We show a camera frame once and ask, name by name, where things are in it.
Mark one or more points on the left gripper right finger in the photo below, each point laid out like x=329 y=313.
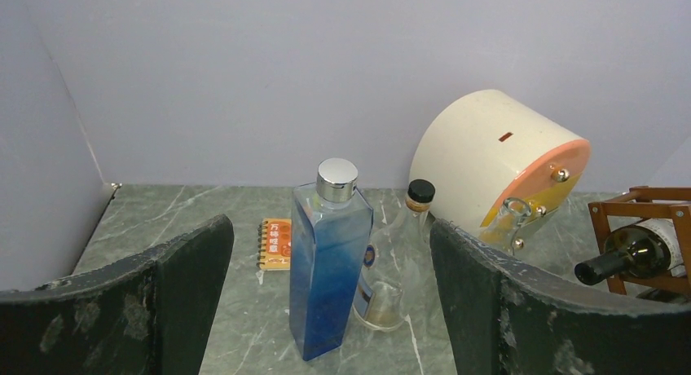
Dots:
x=504 y=316

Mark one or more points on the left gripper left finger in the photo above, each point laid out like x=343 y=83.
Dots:
x=148 y=313

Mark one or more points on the clear glass bottle black cap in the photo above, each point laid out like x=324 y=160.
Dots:
x=391 y=280

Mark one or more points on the blue square glass bottle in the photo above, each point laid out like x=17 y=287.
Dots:
x=331 y=226

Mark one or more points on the dark green wine bottle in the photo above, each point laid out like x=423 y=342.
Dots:
x=644 y=249

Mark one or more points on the dark bottle white label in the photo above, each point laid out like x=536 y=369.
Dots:
x=661 y=295

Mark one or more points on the brown wooden wine rack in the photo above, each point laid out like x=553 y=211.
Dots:
x=641 y=203

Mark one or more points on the orange card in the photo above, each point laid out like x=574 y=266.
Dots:
x=274 y=244

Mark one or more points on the cream round drawer cabinet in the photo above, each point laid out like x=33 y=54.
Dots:
x=486 y=147

